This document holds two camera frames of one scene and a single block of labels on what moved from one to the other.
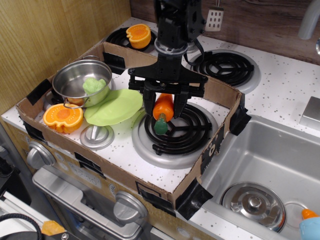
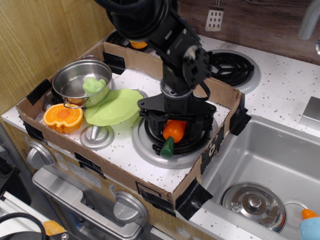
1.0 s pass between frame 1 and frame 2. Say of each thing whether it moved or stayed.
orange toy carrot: moved
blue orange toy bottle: stayed
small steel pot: stayed
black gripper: moved
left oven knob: stayed
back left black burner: stayed
